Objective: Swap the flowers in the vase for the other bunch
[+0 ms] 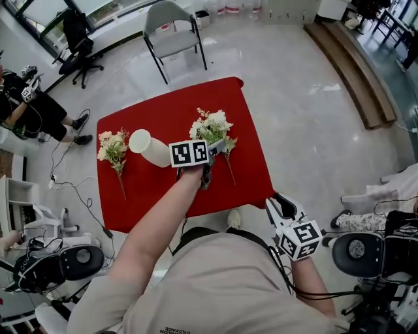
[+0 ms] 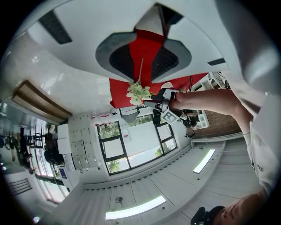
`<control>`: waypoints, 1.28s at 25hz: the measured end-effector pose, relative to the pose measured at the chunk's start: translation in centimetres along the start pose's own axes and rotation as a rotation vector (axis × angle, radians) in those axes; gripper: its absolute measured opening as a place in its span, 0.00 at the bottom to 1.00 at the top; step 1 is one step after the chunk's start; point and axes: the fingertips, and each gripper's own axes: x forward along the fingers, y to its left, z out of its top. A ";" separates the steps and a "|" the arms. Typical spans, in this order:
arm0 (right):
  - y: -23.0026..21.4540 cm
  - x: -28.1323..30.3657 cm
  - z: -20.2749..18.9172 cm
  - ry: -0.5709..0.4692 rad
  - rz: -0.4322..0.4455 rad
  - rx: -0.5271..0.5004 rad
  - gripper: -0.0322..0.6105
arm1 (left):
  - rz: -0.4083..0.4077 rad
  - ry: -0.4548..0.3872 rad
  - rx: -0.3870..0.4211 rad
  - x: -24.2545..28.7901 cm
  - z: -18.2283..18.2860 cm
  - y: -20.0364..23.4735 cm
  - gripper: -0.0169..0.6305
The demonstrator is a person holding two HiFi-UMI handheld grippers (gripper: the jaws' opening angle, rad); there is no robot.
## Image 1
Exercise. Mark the white vase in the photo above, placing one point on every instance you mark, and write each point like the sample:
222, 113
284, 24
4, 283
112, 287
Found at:
156, 151

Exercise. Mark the clear water bottle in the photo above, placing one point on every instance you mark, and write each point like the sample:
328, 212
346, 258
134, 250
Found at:
234, 4
256, 6
221, 7

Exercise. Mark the person's right shoe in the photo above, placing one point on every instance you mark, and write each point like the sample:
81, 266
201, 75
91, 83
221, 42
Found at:
234, 219

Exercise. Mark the black office chair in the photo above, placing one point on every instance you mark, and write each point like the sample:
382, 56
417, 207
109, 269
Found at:
78, 42

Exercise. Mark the pink flower bouquet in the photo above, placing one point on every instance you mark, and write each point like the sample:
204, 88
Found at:
111, 146

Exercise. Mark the grey chair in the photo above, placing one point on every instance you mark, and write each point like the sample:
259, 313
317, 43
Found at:
176, 39

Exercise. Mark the white flower bouquet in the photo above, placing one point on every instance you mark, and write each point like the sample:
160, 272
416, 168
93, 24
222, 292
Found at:
212, 124

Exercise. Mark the white side cabinet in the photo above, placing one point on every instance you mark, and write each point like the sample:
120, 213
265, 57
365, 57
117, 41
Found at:
19, 195

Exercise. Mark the large window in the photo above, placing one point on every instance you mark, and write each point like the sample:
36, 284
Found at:
42, 13

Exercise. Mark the white checked cloth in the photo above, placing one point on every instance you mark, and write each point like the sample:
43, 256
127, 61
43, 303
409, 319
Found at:
392, 189

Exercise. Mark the person's right forearm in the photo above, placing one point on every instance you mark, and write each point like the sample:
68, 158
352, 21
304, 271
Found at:
310, 283

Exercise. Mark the grey lockers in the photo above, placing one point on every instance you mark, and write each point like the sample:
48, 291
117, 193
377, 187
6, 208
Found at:
287, 9

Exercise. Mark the red tablecloth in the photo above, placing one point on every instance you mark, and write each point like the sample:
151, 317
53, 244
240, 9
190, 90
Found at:
156, 195

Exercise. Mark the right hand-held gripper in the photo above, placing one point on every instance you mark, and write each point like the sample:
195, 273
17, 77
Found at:
300, 239

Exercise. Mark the person's beige shirt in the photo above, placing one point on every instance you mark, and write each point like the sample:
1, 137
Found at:
212, 283

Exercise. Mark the white power strip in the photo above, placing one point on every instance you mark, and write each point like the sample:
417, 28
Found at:
52, 184

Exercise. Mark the black power adapter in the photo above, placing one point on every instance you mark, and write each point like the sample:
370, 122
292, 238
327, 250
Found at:
108, 233

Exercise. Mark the wooden step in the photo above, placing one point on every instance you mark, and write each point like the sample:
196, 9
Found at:
356, 75

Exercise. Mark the small waste bin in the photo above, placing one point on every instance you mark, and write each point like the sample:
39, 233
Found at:
202, 19

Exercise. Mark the person's left forearm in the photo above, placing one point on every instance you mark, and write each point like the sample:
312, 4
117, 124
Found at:
153, 225

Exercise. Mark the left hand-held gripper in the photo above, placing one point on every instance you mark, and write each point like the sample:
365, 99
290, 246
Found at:
187, 153

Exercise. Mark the black backpack rig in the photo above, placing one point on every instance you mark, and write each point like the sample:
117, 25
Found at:
68, 261
369, 257

